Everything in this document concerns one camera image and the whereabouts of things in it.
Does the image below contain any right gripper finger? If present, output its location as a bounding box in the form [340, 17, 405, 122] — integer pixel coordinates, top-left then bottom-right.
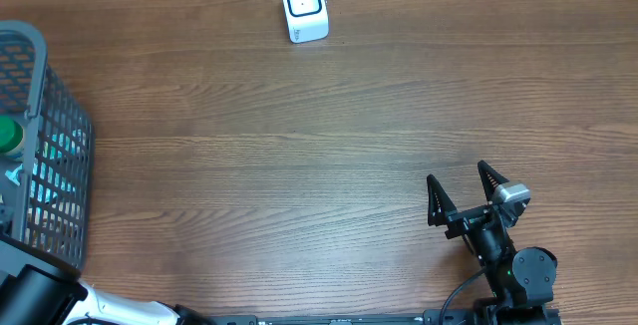
[478, 161, 509, 203]
[427, 174, 457, 226]

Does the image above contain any teal snack packet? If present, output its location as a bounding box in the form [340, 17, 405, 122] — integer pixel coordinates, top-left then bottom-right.
[28, 130, 88, 217]

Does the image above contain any green lid jar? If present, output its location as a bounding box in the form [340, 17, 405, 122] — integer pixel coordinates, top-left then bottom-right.
[0, 115, 25, 162]

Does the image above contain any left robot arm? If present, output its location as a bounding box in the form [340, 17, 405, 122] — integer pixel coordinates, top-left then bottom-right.
[1, 236, 212, 325]

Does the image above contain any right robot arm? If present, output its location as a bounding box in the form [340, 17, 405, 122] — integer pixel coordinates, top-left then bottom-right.
[423, 161, 561, 325]

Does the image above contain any white barcode scanner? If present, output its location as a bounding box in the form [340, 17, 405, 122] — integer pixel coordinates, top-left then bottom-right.
[282, 0, 330, 44]

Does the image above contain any grey plastic mesh basket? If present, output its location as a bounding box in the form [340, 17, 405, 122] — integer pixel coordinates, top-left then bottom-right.
[1, 21, 95, 269]

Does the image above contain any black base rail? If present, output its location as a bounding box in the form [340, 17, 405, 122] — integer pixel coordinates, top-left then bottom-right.
[208, 307, 563, 325]

